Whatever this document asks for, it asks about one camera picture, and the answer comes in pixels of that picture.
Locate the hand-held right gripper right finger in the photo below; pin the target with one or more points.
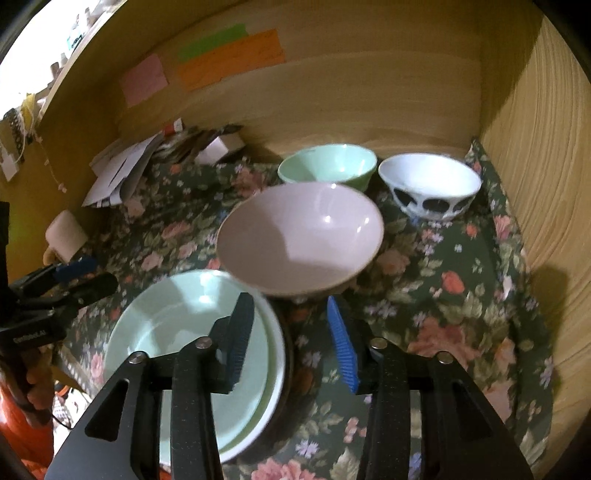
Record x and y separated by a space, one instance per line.
344 350

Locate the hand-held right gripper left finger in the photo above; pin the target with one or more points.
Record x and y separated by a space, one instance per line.
238 341

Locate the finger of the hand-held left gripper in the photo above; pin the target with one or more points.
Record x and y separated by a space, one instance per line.
92 288
76 267

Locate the white plate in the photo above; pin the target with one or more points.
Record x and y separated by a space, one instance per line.
278 369

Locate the mint green plate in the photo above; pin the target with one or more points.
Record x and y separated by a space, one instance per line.
175 323

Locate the pink bowl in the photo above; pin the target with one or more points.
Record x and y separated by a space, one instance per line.
300 235

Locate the mint green bowl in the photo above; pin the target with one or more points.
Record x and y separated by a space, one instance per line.
323 161

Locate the white bowl with dark pattern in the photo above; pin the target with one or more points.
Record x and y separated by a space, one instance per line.
429 180

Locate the person's left hand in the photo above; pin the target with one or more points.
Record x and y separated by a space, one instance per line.
41 392

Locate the beige cylinder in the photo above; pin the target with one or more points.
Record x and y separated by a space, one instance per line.
67 233

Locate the white folded paper sheets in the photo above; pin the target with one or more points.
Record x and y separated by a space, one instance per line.
115 180

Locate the floral tablecloth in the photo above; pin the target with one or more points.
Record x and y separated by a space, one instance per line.
438 300

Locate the person's red garment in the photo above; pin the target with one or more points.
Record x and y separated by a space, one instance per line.
23 438

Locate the brown braided headband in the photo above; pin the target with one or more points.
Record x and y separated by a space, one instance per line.
16 134

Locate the stack of booklets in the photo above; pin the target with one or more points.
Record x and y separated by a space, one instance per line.
189 143

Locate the yellow hair accessory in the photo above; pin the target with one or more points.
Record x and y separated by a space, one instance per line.
28 105

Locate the red and white tube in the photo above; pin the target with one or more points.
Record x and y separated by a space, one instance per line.
173 127

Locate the small white folded card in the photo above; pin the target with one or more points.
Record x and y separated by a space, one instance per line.
220 148

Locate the pink sticky note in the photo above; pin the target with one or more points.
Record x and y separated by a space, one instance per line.
144 81

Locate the orange paper note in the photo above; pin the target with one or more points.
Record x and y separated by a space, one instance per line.
231 60

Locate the green sticky note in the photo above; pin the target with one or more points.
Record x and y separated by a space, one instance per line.
212 44

